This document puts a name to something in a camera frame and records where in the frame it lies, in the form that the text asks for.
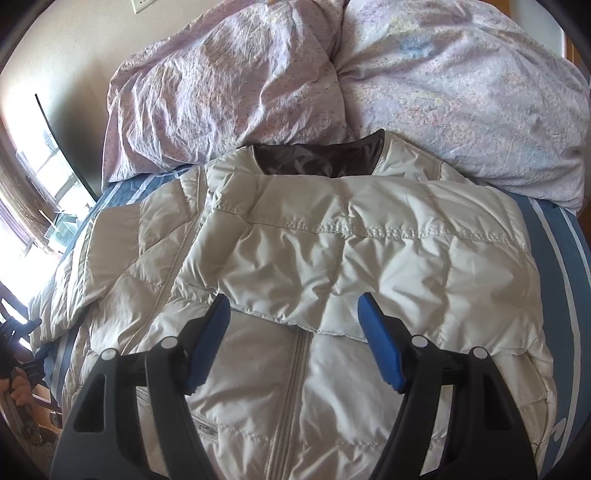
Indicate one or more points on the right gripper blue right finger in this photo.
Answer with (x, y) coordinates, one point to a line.
(458, 418)

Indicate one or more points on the white puffer jacket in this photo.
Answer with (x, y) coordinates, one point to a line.
(294, 392)

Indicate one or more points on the left hand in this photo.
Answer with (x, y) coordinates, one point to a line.
(19, 388)

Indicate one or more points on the blue striped bed sheet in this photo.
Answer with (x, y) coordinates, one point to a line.
(563, 260)

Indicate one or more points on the lilac floral duvet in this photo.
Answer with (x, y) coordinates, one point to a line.
(464, 82)

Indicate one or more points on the pink floral pillow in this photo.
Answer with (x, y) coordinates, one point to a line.
(244, 72)

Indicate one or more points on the window with wooden frame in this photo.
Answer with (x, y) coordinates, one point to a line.
(43, 204)

